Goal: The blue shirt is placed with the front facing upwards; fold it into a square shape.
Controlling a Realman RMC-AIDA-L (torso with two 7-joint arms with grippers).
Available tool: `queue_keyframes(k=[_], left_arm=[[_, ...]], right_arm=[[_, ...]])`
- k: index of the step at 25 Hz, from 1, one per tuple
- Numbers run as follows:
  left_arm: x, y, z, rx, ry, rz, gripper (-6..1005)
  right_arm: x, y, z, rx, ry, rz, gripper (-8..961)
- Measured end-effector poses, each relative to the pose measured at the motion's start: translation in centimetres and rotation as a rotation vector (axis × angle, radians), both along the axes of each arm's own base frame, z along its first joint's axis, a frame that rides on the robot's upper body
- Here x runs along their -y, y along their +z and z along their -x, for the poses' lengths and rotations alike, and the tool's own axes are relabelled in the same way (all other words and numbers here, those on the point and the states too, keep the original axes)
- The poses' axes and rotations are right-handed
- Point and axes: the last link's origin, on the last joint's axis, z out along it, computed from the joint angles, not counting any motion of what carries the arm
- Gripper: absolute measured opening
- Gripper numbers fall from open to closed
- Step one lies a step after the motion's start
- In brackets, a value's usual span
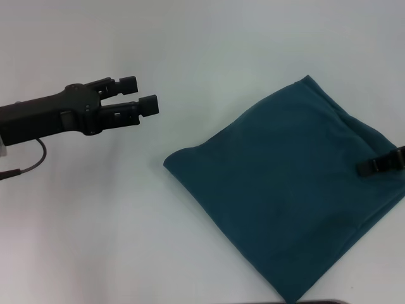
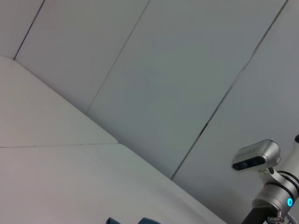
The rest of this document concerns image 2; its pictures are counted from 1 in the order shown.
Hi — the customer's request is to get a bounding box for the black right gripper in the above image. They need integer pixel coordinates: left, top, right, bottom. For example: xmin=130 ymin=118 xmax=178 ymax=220
xmin=240 ymin=204 xmax=270 ymax=224

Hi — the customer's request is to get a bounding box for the blue FREE print t-shirt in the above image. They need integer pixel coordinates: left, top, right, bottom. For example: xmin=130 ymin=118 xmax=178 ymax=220
xmin=106 ymin=217 xmax=162 ymax=224

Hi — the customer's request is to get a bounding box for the right gripper cable with connector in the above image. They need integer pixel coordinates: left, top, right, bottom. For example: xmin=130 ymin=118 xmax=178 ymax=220
xmin=267 ymin=209 xmax=299 ymax=224

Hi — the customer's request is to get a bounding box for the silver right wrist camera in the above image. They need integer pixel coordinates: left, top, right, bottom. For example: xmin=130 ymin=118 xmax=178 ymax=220
xmin=231 ymin=139 xmax=281 ymax=178

